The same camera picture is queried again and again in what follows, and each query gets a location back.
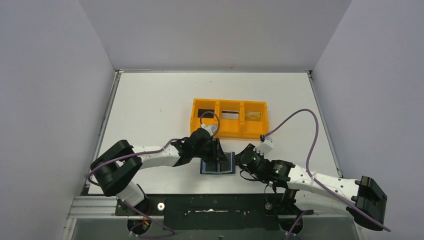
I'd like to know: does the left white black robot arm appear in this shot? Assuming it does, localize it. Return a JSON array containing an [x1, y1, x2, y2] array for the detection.
[[87, 127, 229, 214]]

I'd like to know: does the blue leather card holder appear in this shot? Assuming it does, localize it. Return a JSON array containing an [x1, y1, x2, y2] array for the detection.
[[200, 151, 236, 175]]

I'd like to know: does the orange three-compartment tray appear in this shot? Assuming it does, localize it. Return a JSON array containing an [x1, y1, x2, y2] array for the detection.
[[190, 98, 269, 139]]

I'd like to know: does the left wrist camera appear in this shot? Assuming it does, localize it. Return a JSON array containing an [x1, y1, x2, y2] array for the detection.
[[200, 123, 218, 136]]

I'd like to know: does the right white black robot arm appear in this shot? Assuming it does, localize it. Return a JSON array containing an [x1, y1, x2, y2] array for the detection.
[[235, 144, 388, 231]]

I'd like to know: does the gold credit card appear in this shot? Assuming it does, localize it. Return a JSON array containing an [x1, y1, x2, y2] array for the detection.
[[244, 111, 262, 122]]

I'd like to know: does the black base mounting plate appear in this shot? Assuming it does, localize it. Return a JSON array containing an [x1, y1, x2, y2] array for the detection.
[[115, 193, 314, 233]]

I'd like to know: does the purple cable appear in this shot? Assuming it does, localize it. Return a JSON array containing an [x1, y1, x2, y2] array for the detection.
[[86, 111, 221, 239], [259, 108, 392, 233]]

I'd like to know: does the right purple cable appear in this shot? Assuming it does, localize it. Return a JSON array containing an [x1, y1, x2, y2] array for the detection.
[[259, 108, 392, 233]]

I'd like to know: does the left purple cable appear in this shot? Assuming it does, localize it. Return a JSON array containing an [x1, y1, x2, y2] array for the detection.
[[86, 111, 221, 239]]

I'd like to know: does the aluminium frame rail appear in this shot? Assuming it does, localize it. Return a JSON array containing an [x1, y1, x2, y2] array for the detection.
[[67, 196, 117, 219]]

